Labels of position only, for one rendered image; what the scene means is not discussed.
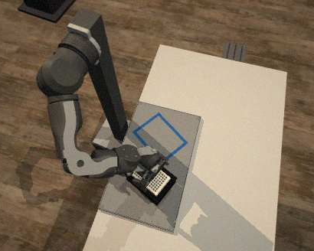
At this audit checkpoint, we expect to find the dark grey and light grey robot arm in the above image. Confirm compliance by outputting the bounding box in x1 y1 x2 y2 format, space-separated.
36 23 162 178

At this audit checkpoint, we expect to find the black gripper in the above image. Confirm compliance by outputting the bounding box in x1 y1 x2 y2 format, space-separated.
132 150 169 192

